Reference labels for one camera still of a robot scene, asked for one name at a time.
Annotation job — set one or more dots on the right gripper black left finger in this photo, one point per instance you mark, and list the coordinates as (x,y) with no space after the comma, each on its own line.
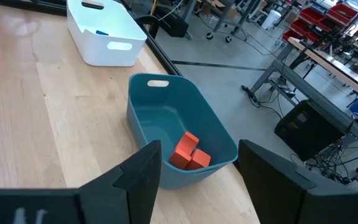
(129,199)

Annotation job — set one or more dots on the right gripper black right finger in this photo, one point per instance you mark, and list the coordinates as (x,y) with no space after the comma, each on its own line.
(269,193)

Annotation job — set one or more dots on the red wooden block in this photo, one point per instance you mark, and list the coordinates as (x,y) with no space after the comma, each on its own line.
(180,159)
(199,159)
(187,142)

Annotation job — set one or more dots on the black box under workbench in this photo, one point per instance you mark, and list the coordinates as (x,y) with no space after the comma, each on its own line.
(309,130)

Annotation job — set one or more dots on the teal plastic bin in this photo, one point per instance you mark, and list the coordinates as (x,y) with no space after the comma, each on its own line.
(166,118)

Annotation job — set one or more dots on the grey wood-topped workbench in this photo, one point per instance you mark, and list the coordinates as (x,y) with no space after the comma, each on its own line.
(309,90)

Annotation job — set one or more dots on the white plastic bin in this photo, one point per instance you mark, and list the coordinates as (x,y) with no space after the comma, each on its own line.
(104,51)

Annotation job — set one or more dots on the red storage crate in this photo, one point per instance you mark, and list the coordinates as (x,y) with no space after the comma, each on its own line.
(311,15)
(342,12)
(292,35)

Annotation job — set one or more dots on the white bucket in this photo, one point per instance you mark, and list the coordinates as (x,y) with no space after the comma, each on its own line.
(272,19)

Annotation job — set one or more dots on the black box on floor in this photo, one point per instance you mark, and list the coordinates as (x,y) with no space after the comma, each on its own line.
(172,23)

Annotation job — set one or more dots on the grey wheeled cart frame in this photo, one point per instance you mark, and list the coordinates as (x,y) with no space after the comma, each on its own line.
(228,39)

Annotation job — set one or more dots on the black frame corner hook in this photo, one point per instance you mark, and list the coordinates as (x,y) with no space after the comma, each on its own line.
(148,19)

